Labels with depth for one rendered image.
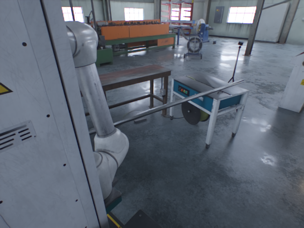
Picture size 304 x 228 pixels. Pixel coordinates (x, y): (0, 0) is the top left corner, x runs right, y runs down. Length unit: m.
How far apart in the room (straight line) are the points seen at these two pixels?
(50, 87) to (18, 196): 0.28
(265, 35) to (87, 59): 13.27
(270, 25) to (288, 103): 9.91
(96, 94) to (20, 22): 0.51
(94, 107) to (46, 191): 0.44
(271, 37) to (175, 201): 12.62
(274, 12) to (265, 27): 0.86
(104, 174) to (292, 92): 3.72
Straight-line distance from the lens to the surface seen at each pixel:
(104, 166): 0.88
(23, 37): 0.45
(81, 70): 0.86
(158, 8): 12.05
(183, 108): 2.93
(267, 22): 13.78
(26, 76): 0.46
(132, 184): 2.04
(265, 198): 2.22
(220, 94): 2.28
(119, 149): 1.00
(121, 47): 7.93
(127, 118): 1.61
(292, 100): 4.15
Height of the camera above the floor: 1.58
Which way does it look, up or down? 30 degrees down
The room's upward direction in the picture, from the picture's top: straight up
